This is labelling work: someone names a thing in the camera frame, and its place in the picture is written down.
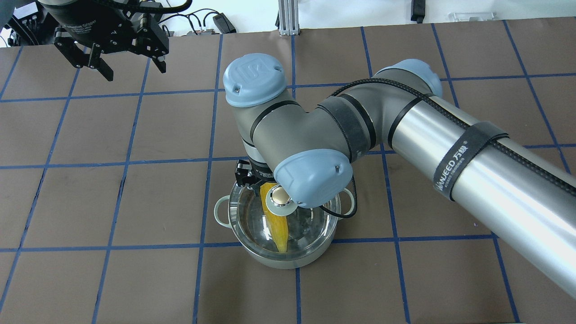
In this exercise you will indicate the pale green electric pot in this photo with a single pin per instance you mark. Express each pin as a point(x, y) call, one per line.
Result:
point(279, 256)

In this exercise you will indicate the black power adapter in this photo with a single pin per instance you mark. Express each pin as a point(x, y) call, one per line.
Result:
point(223, 24)

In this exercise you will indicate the glass pot lid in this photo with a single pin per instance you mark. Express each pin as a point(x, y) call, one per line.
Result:
point(283, 225)

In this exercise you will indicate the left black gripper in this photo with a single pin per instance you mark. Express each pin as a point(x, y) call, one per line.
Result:
point(82, 19)

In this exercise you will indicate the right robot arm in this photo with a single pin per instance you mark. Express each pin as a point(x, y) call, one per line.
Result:
point(525, 200)

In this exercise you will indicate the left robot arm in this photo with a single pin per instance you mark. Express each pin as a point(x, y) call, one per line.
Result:
point(87, 29)

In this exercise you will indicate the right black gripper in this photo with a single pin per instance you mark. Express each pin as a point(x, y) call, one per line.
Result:
point(243, 177)

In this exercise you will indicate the yellow corn cob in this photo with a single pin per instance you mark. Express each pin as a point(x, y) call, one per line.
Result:
point(277, 225)

